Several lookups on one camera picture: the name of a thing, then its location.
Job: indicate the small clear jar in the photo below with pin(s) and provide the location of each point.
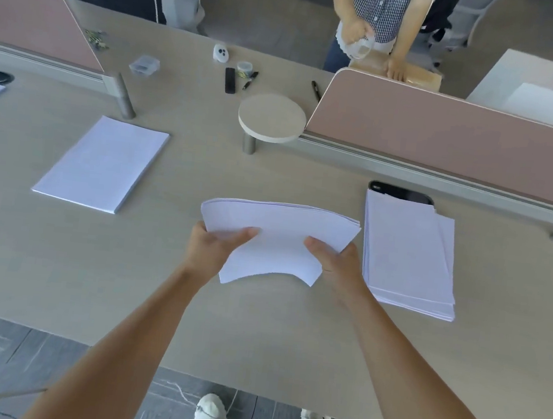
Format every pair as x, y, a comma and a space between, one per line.
243, 69

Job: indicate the uneven white paper stack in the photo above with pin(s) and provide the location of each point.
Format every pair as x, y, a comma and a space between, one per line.
406, 251

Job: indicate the person's right thumb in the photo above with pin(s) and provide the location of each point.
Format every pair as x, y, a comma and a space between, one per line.
317, 248

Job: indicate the person's left hand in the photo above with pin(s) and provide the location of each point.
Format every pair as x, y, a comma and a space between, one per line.
204, 253

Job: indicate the white side table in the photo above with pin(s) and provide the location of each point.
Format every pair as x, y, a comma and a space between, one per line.
538, 92

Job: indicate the small white device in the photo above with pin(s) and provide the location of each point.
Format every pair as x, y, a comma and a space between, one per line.
221, 53

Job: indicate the white paper sheets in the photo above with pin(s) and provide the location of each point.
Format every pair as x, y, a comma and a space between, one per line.
281, 237

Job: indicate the clear plastic box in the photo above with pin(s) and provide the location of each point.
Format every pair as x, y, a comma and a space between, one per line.
144, 66

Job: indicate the person's left thumb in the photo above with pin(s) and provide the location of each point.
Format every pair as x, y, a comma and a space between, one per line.
241, 234

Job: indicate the neat white paper stack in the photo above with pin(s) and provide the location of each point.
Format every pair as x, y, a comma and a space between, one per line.
102, 162

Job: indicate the person's right forearm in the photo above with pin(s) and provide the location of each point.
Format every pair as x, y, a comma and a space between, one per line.
411, 381

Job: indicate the black marker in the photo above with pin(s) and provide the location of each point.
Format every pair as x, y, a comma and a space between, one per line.
250, 80

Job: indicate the pile of binder clips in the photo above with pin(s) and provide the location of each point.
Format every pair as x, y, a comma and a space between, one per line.
97, 39

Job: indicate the round beige desk pedestal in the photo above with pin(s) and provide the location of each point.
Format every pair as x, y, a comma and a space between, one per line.
272, 117

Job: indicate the grey office chair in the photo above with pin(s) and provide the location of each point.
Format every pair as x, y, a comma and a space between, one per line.
464, 24

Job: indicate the black pen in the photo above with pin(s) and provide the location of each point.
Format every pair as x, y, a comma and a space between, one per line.
316, 91

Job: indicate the person's right hand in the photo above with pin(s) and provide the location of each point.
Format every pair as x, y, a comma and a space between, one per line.
344, 269

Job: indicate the black remote control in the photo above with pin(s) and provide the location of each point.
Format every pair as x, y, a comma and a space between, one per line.
230, 80

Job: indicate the clear tape roll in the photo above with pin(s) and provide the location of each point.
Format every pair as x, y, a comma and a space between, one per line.
360, 48

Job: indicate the brown cardboard box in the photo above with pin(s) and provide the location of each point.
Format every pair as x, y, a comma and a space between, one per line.
423, 79

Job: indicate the person's left forearm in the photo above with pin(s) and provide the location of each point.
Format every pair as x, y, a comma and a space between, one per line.
126, 349

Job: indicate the pink desk partition panel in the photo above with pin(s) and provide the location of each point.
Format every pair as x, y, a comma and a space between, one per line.
453, 142
34, 20

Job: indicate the grey metal partition leg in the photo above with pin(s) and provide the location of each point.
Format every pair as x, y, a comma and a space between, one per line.
126, 98

